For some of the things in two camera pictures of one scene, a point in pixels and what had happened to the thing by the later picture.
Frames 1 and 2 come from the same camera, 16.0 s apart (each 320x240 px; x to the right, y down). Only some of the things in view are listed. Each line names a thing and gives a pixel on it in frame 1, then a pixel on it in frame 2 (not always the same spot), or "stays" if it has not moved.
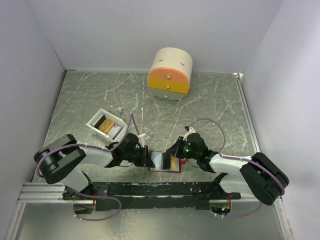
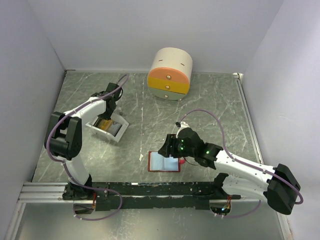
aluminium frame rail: [238, 77] stays
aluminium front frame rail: [43, 192] stays
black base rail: [150, 195] stays
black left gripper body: [137, 155] to [107, 115]
